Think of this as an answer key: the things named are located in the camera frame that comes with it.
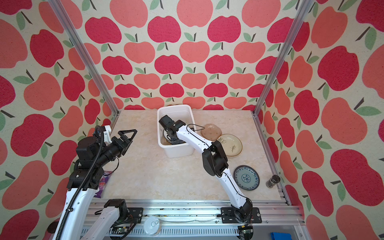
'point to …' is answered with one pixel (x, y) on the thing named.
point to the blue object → (281, 236)
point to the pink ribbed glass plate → (211, 132)
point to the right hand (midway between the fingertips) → (174, 131)
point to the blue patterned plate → (246, 177)
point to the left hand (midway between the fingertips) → (137, 136)
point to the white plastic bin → (183, 112)
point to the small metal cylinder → (274, 179)
